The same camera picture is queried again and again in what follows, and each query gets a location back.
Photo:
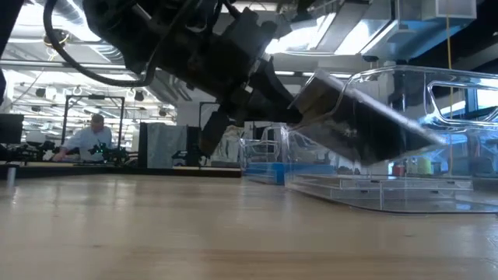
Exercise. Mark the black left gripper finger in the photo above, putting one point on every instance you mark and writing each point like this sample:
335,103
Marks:
280,105
214,132

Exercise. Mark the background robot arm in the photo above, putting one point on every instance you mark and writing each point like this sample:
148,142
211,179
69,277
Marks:
113,155
186,155

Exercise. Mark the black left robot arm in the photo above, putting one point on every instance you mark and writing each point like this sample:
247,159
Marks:
116,31

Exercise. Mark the white draped cloth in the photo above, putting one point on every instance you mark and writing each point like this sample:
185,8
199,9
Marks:
233,148

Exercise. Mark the clear plastic bin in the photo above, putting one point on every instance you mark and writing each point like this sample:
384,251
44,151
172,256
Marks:
459,116
264,140

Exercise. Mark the grey partition panel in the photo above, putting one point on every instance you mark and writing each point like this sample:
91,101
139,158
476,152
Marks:
163,144

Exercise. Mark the ceiling light strip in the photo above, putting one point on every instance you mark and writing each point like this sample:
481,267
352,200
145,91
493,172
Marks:
330,74

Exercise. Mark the person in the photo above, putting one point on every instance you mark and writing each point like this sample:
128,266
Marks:
89,140

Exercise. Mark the silver ceiling pipe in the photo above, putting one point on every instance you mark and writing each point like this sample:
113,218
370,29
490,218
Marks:
39,64

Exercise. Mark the black monitor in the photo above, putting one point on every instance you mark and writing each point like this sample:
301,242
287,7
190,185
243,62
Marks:
11,128

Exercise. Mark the black metal table frame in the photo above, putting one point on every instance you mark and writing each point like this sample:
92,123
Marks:
116,170

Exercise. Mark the black frame stand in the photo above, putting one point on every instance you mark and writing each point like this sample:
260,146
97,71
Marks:
93,97

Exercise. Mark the grey ceiling duct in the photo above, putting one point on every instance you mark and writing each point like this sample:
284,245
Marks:
408,35

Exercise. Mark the grey post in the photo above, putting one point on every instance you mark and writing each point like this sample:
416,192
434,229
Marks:
11,177

